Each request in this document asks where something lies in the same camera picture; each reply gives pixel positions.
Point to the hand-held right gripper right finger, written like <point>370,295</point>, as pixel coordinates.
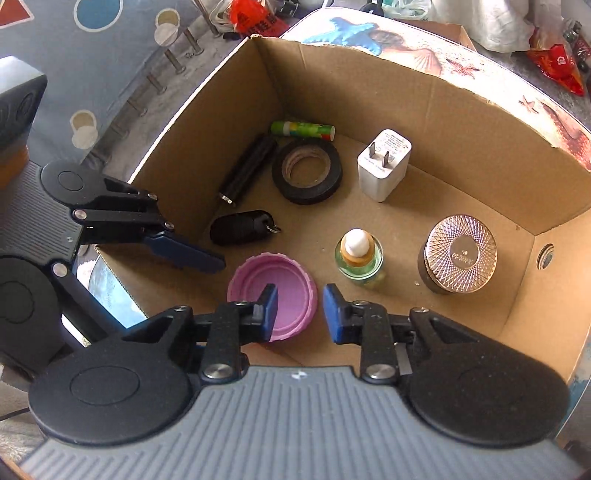
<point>333,314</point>

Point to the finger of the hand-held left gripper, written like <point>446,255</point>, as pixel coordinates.
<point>184,254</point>
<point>87,300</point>

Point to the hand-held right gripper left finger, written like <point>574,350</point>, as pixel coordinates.
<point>270,307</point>

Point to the pink plastic lid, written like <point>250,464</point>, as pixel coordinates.
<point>291,295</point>

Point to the black key fob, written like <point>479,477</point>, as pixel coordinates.
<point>235,228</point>

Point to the green dropper bottle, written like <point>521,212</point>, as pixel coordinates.
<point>355,247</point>

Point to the black cylinder tube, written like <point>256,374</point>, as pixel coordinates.
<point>249,168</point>

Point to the black tape roll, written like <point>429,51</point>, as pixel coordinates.
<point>284,184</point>

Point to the dark jar with gold lid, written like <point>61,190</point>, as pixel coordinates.
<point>461,254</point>

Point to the white charger plug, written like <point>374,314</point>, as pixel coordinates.
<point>383,170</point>

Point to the brown cardboard box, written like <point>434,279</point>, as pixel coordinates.
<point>461,161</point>

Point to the printed blanket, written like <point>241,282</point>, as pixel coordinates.
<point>92,69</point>

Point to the small red plastic bag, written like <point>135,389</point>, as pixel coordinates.
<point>251,16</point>

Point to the brown cardboard piece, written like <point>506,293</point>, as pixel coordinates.
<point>461,34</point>

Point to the pale green plastic bag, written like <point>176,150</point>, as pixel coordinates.
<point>406,8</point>

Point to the white plastic bag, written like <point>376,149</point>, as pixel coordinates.
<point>485,23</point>

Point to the red snack packet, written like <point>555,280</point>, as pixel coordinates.
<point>558,64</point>

